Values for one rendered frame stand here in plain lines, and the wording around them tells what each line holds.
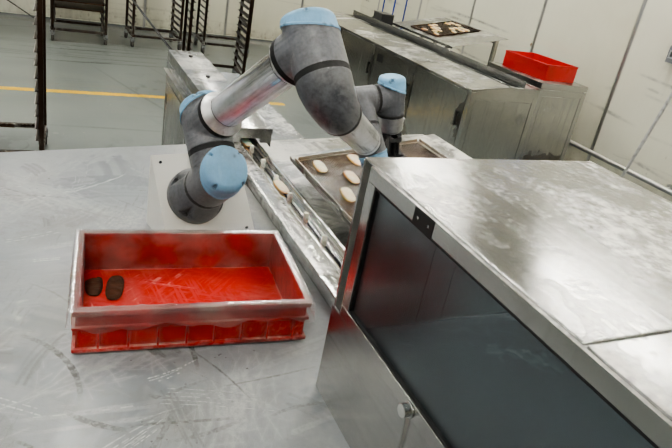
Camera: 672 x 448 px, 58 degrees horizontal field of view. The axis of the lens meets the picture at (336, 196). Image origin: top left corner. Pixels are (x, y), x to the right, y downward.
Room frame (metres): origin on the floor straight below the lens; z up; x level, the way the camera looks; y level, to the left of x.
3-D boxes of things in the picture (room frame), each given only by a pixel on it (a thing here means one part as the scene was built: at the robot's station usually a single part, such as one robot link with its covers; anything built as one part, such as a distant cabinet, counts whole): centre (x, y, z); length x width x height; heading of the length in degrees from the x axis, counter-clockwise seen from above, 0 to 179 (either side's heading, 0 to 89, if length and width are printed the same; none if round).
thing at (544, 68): (5.23, -1.46, 0.93); 0.51 x 0.36 x 0.13; 32
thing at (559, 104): (5.23, -1.46, 0.44); 0.70 x 0.55 x 0.87; 28
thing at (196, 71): (2.72, 0.65, 0.89); 1.25 x 0.18 x 0.09; 28
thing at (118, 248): (1.14, 0.28, 0.87); 0.49 x 0.34 x 0.10; 113
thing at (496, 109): (5.92, -0.63, 0.51); 3.00 x 1.26 x 1.03; 28
